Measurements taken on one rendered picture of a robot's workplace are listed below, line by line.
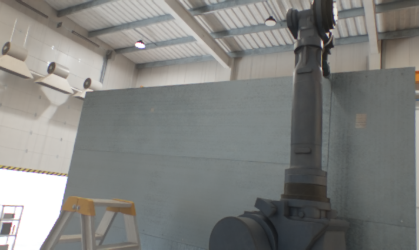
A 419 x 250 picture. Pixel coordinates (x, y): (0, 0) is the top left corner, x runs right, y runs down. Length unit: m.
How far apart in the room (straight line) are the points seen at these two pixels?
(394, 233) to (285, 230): 0.71
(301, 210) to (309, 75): 0.55
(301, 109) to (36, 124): 11.31
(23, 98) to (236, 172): 10.50
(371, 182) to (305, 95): 0.67
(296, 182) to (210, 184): 0.93
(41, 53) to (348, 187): 11.59
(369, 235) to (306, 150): 0.68
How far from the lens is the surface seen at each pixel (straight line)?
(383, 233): 1.84
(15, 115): 11.90
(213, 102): 2.23
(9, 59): 11.13
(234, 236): 1.25
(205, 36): 11.28
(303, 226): 1.22
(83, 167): 2.97
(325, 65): 1.83
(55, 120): 12.60
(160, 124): 2.45
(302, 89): 1.39
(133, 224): 1.93
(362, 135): 1.89
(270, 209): 1.25
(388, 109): 1.91
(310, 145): 1.32
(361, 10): 10.25
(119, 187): 2.61
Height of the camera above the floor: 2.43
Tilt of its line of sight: 12 degrees up
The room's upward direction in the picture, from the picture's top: 8 degrees clockwise
